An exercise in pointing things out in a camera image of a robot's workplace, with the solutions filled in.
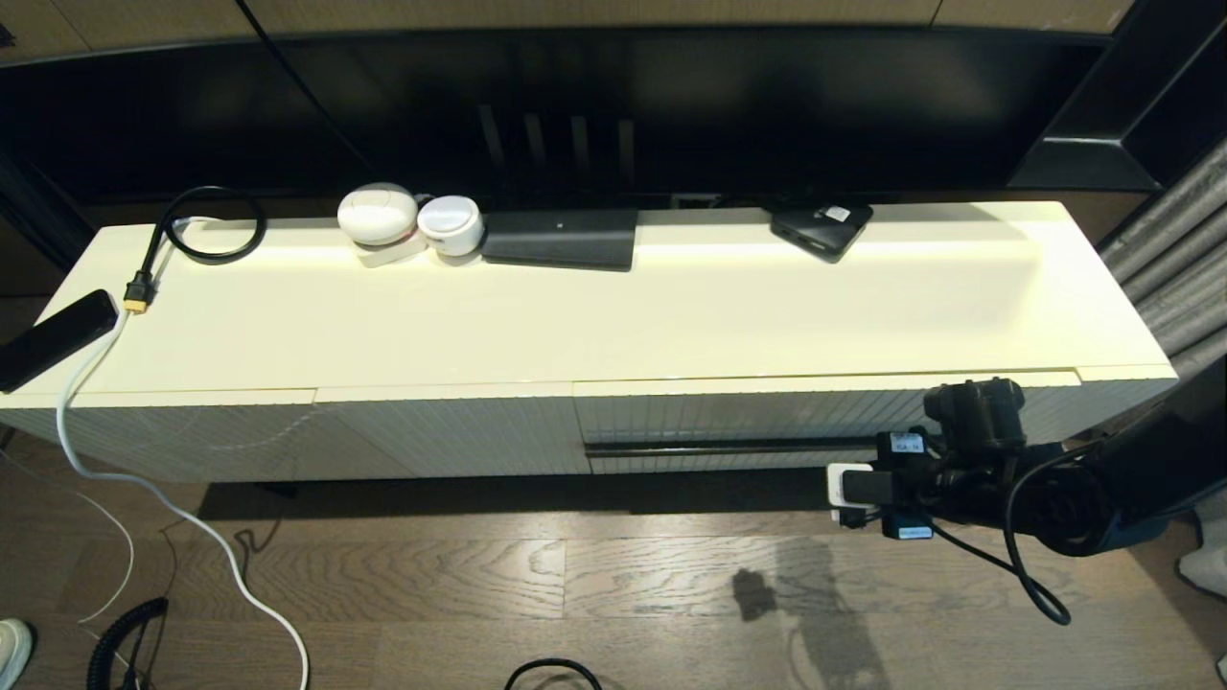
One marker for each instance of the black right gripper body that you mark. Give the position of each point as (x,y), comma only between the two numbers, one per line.
(911,479)

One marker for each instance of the large white round device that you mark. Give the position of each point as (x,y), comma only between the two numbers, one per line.
(377,214)

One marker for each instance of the white shoe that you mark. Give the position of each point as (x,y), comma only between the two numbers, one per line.
(11,647)

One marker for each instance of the long black rectangular device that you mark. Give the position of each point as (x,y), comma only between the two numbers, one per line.
(53,340)

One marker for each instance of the small black box with sticker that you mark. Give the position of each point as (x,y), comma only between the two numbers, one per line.
(821,228)

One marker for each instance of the flat black set-top box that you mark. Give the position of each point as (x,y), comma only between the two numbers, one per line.
(559,238)

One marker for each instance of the white flat device base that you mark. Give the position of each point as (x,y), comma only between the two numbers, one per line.
(388,255)

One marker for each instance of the small white round device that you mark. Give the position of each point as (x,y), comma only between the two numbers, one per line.
(451,226)

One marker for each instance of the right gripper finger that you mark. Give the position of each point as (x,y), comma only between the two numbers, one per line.
(856,517)

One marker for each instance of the white cabinet drawer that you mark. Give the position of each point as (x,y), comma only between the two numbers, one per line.
(748,410)

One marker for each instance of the black wall shelf frame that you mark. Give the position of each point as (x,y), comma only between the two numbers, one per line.
(1102,153)

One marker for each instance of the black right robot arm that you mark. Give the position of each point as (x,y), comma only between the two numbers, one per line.
(1102,489)

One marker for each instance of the white cream TV cabinet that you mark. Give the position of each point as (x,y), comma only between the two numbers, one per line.
(431,324)

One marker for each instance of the grey curtain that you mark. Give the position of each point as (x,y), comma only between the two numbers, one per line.
(1169,249)

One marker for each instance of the black flat screen TV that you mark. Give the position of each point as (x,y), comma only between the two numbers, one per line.
(719,96)

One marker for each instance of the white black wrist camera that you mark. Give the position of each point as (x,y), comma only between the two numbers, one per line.
(858,484)

